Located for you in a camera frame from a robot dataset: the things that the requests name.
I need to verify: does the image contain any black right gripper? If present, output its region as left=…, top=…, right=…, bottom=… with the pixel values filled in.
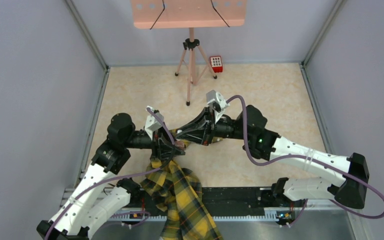
left=176, top=105, right=251, bottom=146

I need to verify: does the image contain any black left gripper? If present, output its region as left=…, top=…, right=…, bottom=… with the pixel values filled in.
left=123, top=121, right=186, bottom=159

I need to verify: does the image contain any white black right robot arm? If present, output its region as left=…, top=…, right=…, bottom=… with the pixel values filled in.
left=175, top=105, right=370, bottom=210

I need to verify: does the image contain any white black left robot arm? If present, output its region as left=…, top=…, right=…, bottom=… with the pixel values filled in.
left=36, top=106, right=185, bottom=240

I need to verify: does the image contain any yellow plaid shirt sleeve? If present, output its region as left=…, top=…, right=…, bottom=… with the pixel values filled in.
left=140, top=156, right=223, bottom=240

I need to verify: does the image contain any red keypad box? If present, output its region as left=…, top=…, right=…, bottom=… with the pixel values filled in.
left=209, top=55, right=224, bottom=73

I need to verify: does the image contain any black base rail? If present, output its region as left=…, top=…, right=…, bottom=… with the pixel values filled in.
left=95, top=186, right=355, bottom=223

